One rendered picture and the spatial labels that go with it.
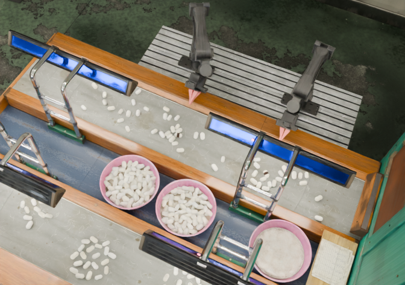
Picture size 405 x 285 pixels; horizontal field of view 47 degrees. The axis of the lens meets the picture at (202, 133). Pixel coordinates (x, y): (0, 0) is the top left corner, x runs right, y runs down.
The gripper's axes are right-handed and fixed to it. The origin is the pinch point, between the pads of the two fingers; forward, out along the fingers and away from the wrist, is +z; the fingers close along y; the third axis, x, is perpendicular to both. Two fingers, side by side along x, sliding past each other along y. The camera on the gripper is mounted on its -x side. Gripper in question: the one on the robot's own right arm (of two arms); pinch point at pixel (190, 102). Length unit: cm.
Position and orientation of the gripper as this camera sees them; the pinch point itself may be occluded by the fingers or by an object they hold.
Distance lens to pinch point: 220.2
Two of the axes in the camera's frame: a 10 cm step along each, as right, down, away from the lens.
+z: -3.5, 9.2, 1.8
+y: 9.1, 3.8, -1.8
